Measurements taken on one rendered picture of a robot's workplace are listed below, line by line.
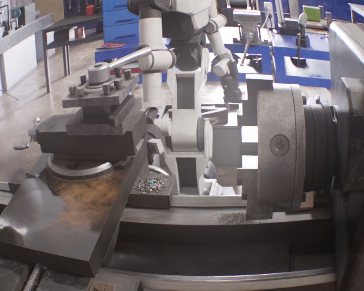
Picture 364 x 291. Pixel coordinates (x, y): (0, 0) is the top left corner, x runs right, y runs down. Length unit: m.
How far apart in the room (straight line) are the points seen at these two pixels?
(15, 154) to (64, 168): 2.55
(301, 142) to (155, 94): 1.03
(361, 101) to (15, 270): 0.82
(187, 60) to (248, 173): 1.22
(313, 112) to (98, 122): 0.55
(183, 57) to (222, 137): 1.05
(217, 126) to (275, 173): 2.16
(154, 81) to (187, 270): 0.82
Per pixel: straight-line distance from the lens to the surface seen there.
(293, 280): 0.92
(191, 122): 1.95
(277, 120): 0.77
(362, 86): 0.65
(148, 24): 1.72
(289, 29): 2.95
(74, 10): 5.40
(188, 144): 1.96
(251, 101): 0.83
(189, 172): 2.07
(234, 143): 2.97
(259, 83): 0.82
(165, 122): 1.72
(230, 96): 2.33
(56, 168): 1.22
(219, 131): 2.93
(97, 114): 1.16
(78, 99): 1.12
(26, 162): 3.54
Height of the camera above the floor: 1.50
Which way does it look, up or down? 27 degrees down
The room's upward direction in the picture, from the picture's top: 5 degrees counter-clockwise
